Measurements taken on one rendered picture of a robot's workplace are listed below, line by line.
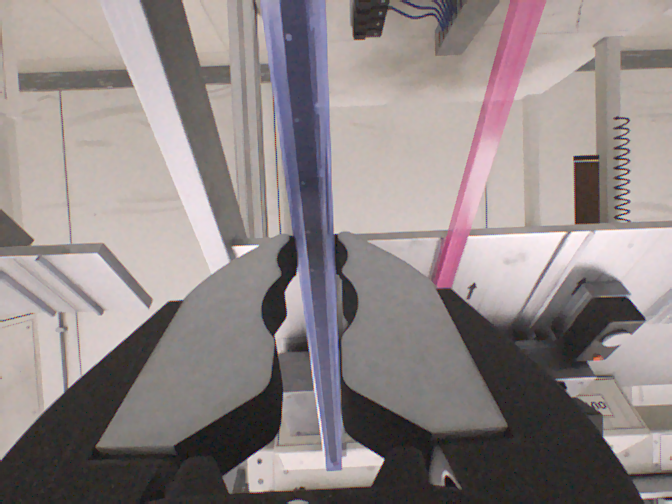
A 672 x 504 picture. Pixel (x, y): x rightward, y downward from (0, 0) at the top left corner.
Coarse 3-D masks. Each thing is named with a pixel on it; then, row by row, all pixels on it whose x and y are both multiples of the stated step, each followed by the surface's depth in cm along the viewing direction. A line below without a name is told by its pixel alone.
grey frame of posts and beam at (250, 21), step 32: (256, 32) 55; (256, 64) 54; (256, 96) 53; (256, 128) 54; (256, 160) 54; (256, 192) 54; (256, 224) 54; (640, 416) 58; (640, 448) 53; (256, 480) 53; (288, 480) 53; (320, 480) 53; (352, 480) 53
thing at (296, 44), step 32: (288, 0) 7; (320, 0) 7; (288, 32) 8; (320, 32) 8; (288, 64) 8; (320, 64) 8; (288, 96) 9; (320, 96) 9; (288, 128) 9; (320, 128) 9; (288, 160) 10; (320, 160) 10; (288, 192) 10; (320, 192) 10; (320, 224) 11; (320, 256) 12; (320, 288) 13; (320, 320) 15; (320, 352) 17; (320, 384) 19; (320, 416) 22
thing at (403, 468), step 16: (400, 448) 5; (416, 448) 5; (192, 464) 5; (208, 464) 5; (384, 464) 5; (400, 464) 5; (416, 464) 5; (176, 480) 5; (192, 480) 5; (208, 480) 5; (384, 480) 5; (400, 480) 5; (416, 480) 5; (176, 496) 5; (192, 496) 4; (208, 496) 4; (224, 496) 4; (240, 496) 4; (256, 496) 4; (272, 496) 4; (288, 496) 4; (304, 496) 4; (320, 496) 4; (336, 496) 4; (352, 496) 4; (368, 496) 4; (384, 496) 4; (400, 496) 4; (416, 496) 4; (432, 496) 4; (448, 496) 4; (464, 496) 4; (480, 496) 4
